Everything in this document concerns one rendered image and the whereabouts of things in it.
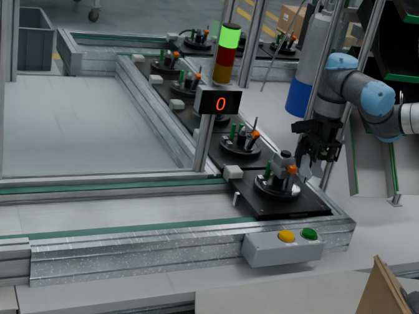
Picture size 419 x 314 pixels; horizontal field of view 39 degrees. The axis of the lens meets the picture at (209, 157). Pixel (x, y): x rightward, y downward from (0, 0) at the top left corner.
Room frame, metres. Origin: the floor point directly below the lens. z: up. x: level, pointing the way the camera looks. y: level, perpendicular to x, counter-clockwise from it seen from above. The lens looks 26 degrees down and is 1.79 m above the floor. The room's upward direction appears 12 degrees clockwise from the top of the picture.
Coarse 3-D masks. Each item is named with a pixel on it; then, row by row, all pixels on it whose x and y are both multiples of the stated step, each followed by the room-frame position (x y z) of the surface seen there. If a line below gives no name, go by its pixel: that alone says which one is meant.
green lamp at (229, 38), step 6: (222, 30) 1.55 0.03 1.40; (228, 30) 1.54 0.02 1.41; (234, 30) 1.54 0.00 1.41; (240, 30) 1.56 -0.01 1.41; (222, 36) 1.54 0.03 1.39; (228, 36) 1.54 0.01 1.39; (234, 36) 1.54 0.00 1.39; (222, 42) 1.54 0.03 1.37; (228, 42) 1.54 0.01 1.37; (234, 42) 1.54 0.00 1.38
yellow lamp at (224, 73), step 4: (216, 64) 1.55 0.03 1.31; (216, 68) 1.54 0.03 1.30; (220, 68) 1.54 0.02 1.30; (224, 68) 1.54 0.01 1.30; (228, 68) 1.54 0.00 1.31; (232, 68) 1.55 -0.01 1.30; (216, 72) 1.54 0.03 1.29; (220, 72) 1.54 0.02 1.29; (224, 72) 1.54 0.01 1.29; (228, 72) 1.54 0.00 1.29; (216, 76) 1.54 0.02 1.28; (220, 76) 1.54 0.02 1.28; (224, 76) 1.54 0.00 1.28; (228, 76) 1.54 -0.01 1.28; (216, 80) 1.54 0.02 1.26; (220, 80) 1.54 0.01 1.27; (224, 80) 1.54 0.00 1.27; (228, 80) 1.55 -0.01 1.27
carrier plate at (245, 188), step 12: (228, 180) 1.56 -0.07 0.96; (240, 180) 1.56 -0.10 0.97; (252, 180) 1.57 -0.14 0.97; (300, 180) 1.64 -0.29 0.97; (240, 192) 1.49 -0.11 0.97; (252, 192) 1.50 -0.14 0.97; (312, 192) 1.58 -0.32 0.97; (252, 204) 1.43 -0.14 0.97; (264, 204) 1.45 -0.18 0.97; (276, 204) 1.46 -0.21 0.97; (288, 204) 1.47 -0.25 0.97; (300, 204) 1.49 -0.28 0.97; (312, 204) 1.50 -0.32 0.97; (324, 204) 1.52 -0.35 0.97; (264, 216) 1.39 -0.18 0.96; (276, 216) 1.41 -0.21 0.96; (312, 216) 1.47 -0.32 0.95
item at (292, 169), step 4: (288, 168) 1.50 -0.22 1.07; (292, 168) 1.49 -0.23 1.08; (296, 168) 1.50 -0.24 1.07; (292, 172) 1.49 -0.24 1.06; (296, 172) 1.50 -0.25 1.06; (288, 176) 1.50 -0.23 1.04; (292, 176) 1.50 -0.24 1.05; (288, 180) 1.50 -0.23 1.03; (292, 180) 1.50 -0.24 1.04; (288, 184) 1.49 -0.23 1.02; (284, 188) 1.50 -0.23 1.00; (288, 188) 1.49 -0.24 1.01
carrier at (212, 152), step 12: (240, 132) 1.77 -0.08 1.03; (216, 144) 1.77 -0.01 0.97; (228, 144) 1.72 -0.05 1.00; (240, 144) 1.76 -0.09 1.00; (264, 144) 1.85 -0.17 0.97; (216, 156) 1.68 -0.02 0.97; (228, 156) 1.70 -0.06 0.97; (240, 156) 1.70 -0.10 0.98; (252, 156) 1.72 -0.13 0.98; (264, 156) 1.75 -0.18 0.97; (240, 168) 1.64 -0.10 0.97; (252, 168) 1.66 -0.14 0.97; (264, 168) 1.68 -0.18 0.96
